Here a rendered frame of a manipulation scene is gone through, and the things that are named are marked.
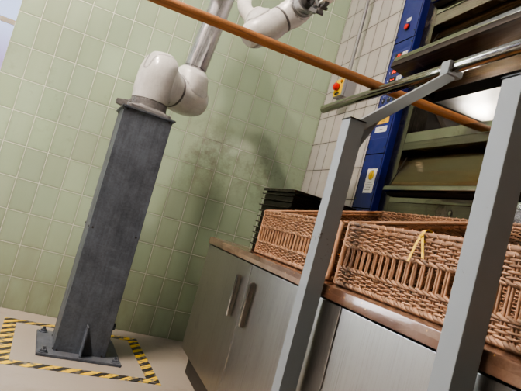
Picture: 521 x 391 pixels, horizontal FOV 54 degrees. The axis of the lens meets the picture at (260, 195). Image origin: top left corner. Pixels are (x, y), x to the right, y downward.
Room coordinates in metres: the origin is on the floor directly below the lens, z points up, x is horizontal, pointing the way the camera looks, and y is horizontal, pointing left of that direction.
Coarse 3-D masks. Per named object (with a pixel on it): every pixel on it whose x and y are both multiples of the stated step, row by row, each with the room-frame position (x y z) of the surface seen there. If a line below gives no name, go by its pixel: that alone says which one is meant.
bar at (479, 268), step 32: (448, 64) 1.20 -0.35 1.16; (480, 64) 1.13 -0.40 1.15; (352, 96) 1.67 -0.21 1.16; (416, 96) 1.19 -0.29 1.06; (512, 96) 0.68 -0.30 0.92; (352, 128) 1.13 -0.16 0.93; (512, 128) 0.67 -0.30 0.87; (352, 160) 1.14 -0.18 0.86; (512, 160) 0.68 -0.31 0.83; (480, 192) 0.70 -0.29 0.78; (512, 192) 0.68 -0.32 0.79; (320, 224) 1.14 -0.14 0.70; (480, 224) 0.68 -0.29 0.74; (320, 256) 1.13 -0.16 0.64; (480, 256) 0.67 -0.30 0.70; (320, 288) 1.14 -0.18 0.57; (480, 288) 0.67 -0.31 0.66; (448, 320) 0.70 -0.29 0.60; (480, 320) 0.68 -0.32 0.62; (288, 352) 1.13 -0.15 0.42; (448, 352) 0.69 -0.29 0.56; (480, 352) 0.68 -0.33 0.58; (288, 384) 1.13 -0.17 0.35; (448, 384) 0.67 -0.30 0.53
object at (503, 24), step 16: (512, 16) 1.38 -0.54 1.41; (480, 32) 1.49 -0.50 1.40; (496, 32) 1.45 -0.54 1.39; (512, 32) 1.42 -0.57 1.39; (432, 48) 1.71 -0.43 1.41; (448, 48) 1.64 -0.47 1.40; (464, 48) 1.60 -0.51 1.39; (480, 48) 1.56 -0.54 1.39; (400, 64) 1.89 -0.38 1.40; (416, 64) 1.83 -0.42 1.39; (432, 64) 1.78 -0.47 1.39; (496, 64) 1.60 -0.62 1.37; (512, 64) 1.56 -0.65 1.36; (464, 80) 1.78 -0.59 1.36
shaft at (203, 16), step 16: (160, 0) 1.35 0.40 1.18; (176, 0) 1.37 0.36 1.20; (192, 16) 1.39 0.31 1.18; (208, 16) 1.39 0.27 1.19; (240, 32) 1.43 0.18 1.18; (256, 32) 1.44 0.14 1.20; (272, 48) 1.47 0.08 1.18; (288, 48) 1.47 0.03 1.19; (320, 64) 1.51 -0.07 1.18; (336, 64) 1.53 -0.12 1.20; (352, 80) 1.56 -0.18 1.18; (368, 80) 1.56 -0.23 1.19; (400, 96) 1.60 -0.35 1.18; (432, 112) 1.66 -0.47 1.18; (448, 112) 1.66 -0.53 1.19
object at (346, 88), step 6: (342, 78) 2.53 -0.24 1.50; (342, 84) 2.51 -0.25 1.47; (348, 84) 2.51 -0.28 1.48; (354, 84) 2.52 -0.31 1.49; (336, 90) 2.55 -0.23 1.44; (342, 90) 2.50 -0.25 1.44; (348, 90) 2.51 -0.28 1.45; (354, 90) 2.52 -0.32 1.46; (336, 96) 2.54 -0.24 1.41; (342, 96) 2.51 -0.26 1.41; (348, 96) 2.51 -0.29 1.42
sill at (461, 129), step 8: (488, 120) 1.58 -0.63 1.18; (440, 128) 1.80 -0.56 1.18; (448, 128) 1.76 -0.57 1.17; (456, 128) 1.72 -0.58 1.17; (464, 128) 1.68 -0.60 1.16; (472, 128) 1.64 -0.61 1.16; (480, 128) 1.61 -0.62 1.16; (488, 128) 1.57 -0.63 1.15; (408, 136) 1.98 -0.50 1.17; (416, 136) 1.93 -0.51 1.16; (424, 136) 1.88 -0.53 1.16; (432, 136) 1.84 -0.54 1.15; (440, 136) 1.79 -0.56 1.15; (448, 136) 1.75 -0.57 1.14; (456, 136) 1.71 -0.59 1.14
